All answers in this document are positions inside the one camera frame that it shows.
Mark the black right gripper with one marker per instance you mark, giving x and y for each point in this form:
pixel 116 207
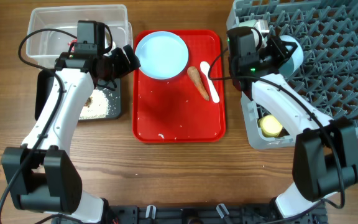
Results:
pixel 273 45

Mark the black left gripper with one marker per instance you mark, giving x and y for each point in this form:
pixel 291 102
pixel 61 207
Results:
pixel 123 68

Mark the green bowl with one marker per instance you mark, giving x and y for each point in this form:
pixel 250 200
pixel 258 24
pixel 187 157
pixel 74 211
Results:
pixel 261 32

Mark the light blue bowl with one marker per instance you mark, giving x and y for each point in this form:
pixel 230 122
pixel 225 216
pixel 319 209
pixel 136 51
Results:
pixel 296 59

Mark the red snack wrapper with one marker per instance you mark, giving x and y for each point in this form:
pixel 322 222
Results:
pixel 72 41

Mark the yellow cup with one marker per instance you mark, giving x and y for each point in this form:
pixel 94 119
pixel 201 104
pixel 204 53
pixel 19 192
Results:
pixel 270 126

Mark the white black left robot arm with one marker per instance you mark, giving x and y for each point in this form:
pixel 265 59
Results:
pixel 40 175

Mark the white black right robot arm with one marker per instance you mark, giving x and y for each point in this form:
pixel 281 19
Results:
pixel 326 150

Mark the grey dishwasher rack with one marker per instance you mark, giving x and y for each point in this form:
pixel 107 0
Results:
pixel 328 34

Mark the white plastic spoon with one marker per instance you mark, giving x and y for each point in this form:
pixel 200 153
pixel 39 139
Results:
pixel 204 66

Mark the light blue plate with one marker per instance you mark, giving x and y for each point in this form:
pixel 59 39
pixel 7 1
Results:
pixel 163 55

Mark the brown food scrap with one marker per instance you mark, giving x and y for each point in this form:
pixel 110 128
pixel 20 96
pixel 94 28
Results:
pixel 88 102

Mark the rice pile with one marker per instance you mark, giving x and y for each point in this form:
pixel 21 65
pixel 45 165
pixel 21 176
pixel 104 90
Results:
pixel 105 105

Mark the carrot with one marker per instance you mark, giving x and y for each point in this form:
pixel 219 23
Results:
pixel 196 79

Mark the red serving tray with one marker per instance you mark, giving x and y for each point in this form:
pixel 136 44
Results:
pixel 173 111

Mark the black plastic tray bin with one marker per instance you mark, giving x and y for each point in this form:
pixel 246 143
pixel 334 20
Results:
pixel 44 86

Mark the clear plastic bin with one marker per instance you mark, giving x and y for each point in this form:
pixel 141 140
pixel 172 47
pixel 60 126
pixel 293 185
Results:
pixel 46 47

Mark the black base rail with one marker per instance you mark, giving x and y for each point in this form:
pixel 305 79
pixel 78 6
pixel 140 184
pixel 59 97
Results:
pixel 246 214

